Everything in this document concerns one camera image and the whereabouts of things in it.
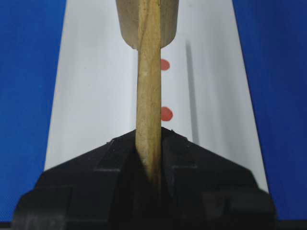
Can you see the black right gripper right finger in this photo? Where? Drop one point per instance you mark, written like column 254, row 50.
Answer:
column 204, row 191

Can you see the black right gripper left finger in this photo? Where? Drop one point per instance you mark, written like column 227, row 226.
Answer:
column 98, row 190

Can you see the wooden mallet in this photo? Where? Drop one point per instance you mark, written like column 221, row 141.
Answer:
column 148, row 26

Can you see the white foam board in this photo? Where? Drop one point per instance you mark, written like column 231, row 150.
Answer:
column 205, row 95

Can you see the blue table cloth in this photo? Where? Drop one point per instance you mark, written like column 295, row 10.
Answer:
column 273, row 39

